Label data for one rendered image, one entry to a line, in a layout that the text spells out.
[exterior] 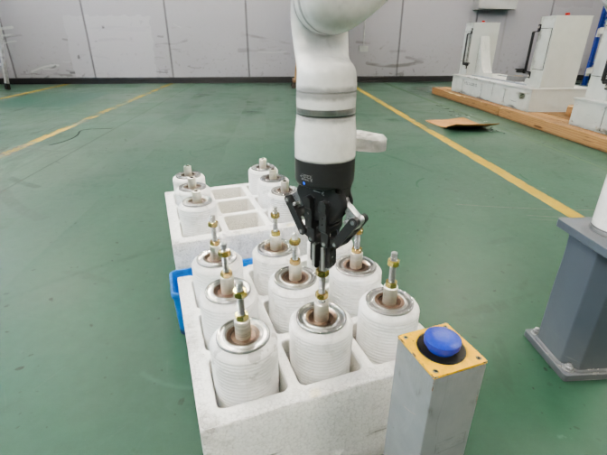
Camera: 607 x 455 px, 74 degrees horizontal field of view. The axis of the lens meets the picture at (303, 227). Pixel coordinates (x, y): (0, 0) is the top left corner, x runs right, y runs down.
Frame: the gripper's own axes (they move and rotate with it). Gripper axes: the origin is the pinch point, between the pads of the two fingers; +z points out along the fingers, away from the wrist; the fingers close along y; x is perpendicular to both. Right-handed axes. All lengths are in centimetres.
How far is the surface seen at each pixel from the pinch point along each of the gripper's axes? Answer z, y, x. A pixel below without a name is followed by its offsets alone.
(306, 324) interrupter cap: 10.5, -0.3, -2.9
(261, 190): 13, -55, 35
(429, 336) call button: 2.8, 17.5, -1.8
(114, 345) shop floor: 36, -48, -16
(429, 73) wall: 25, -310, 616
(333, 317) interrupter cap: 10.6, 1.4, 1.2
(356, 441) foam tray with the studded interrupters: 29.8, 8.2, -0.6
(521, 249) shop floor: 36, 2, 97
